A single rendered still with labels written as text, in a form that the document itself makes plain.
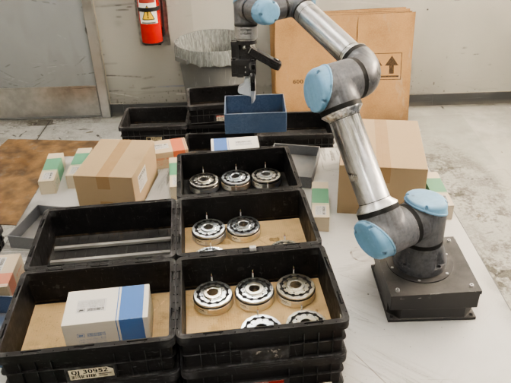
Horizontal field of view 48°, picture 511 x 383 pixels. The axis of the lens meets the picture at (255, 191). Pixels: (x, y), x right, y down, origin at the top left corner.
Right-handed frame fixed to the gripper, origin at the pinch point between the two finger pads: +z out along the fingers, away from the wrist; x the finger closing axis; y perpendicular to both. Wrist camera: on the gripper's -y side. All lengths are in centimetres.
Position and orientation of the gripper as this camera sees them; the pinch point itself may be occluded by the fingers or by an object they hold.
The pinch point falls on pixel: (254, 99)
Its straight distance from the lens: 197.5
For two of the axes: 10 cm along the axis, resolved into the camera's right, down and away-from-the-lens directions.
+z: 0.3, 9.2, 4.0
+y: -10.0, 0.2, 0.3
